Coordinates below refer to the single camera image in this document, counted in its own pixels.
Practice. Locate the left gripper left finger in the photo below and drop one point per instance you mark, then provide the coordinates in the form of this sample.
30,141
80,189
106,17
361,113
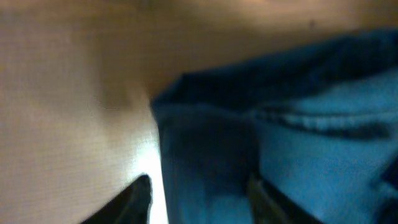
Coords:
131,206

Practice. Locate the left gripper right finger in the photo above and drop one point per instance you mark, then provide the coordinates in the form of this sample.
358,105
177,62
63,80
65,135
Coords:
269,206

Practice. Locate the navy blue shorts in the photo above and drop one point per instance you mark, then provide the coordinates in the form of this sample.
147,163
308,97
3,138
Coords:
318,123

